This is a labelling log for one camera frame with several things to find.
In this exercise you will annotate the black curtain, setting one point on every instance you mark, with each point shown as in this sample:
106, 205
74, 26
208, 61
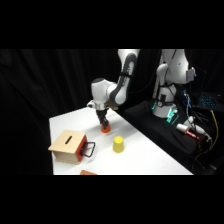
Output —
43, 86

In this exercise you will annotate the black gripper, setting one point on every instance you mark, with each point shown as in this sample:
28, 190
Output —
101, 107

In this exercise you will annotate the black robot stand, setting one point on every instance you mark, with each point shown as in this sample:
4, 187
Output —
156, 128

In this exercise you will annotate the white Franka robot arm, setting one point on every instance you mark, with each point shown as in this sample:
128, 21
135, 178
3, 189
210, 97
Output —
100, 89

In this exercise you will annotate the yellow plastic cup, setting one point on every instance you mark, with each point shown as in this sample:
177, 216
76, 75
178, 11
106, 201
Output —
118, 144

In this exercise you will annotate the orange wooden block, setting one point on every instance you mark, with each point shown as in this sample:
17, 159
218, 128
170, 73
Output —
88, 172

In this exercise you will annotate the orange plastic cup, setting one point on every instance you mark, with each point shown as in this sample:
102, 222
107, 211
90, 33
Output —
106, 129

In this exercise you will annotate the blue-lit keyboard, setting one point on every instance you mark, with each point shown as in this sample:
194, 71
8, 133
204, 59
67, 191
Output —
208, 100

